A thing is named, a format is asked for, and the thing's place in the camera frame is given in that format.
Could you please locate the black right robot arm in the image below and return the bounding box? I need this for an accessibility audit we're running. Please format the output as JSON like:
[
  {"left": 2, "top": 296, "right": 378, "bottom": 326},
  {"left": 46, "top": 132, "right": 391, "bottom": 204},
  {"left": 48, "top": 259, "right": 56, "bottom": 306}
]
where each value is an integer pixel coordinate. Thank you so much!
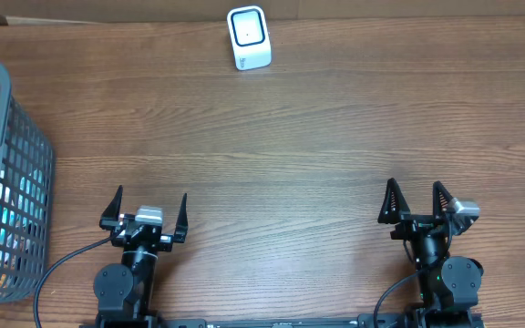
[{"left": 372, "top": 178, "right": 484, "bottom": 328}]

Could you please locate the grey plastic mesh basket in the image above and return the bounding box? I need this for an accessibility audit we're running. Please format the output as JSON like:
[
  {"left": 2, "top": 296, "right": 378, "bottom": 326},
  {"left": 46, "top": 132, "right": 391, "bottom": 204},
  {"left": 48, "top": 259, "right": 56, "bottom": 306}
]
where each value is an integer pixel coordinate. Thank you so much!
[{"left": 0, "top": 63, "right": 56, "bottom": 303}]

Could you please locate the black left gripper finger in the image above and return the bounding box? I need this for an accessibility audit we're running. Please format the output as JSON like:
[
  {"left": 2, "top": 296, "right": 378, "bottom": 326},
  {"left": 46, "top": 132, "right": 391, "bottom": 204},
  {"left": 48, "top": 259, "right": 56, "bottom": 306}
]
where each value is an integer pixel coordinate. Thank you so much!
[
  {"left": 99, "top": 185, "right": 123, "bottom": 230},
  {"left": 172, "top": 193, "right": 189, "bottom": 243}
]

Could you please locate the white barcode scanner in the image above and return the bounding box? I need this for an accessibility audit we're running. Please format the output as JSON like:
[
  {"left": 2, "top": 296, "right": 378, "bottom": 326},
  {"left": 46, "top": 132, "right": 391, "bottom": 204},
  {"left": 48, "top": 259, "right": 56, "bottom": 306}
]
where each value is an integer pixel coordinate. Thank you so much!
[{"left": 227, "top": 5, "right": 273, "bottom": 71}]

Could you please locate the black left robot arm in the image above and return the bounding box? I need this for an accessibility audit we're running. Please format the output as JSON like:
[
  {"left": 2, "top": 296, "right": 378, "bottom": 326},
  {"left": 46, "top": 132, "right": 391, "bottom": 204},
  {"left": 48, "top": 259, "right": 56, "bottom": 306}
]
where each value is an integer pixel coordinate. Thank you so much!
[{"left": 93, "top": 187, "right": 189, "bottom": 327}]

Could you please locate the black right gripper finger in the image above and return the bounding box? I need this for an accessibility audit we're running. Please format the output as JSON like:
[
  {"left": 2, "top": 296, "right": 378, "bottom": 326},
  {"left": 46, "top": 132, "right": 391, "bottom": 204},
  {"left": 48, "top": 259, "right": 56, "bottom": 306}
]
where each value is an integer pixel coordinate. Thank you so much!
[
  {"left": 377, "top": 178, "right": 411, "bottom": 224},
  {"left": 432, "top": 180, "right": 454, "bottom": 218}
]

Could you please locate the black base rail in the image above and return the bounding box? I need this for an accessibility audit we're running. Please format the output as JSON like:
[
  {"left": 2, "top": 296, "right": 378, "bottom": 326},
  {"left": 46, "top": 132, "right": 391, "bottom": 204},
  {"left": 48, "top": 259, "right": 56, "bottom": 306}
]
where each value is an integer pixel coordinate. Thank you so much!
[{"left": 79, "top": 313, "right": 486, "bottom": 328}]

